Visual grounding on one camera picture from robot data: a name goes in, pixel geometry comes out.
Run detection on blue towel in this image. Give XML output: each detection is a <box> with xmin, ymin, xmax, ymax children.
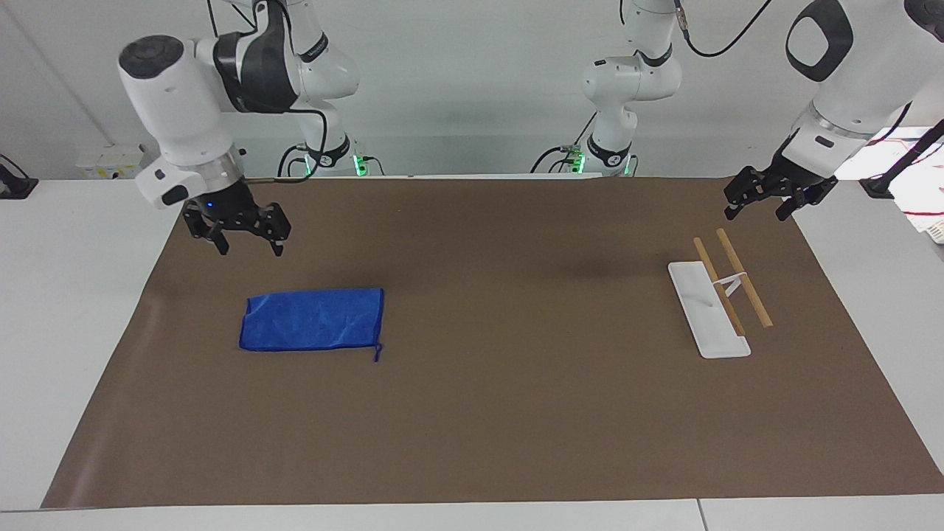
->
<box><xmin>238</xmin><ymin>288</ymin><xmax>385</xmax><ymax>363</ymax></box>

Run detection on white and yellow box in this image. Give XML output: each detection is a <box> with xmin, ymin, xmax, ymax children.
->
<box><xmin>74</xmin><ymin>143</ymin><xmax>149</xmax><ymax>181</ymax></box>

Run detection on red cable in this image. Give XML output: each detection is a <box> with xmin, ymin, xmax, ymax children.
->
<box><xmin>867</xmin><ymin>127</ymin><xmax>944</xmax><ymax>220</ymax></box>

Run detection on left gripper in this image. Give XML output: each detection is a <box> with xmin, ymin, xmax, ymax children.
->
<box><xmin>723</xmin><ymin>145</ymin><xmax>839</xmax><ymax>223</ymax></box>

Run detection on black cable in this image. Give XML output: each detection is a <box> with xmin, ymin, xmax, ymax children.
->
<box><xmin>277</xmin><ymin>107</ymin><xmax>330</xmax><ymax>182</ymax></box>
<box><xmin>674</xmin><ymin>0</ymin><xmax>774</xmax><ymax>58</ymax></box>
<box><xmin>530</xmin><ymin>111</ymin><xmax>600</xmax><ymax>176</ymax></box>

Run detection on black stand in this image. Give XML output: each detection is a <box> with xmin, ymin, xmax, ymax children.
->
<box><xmin>0</xmin><ymin>153</ymin><xmax>39</xmax><ymax>201</ymax></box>
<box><xmin>858</xmin><ymin>118</ymin><xmax>944</xmax><ymax>200</ymax></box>

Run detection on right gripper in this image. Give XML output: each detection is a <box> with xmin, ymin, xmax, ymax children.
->
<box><xmin>182</xmin><ymin>181</ymin><xmax>292</xmax><ymax>257</ymax></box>

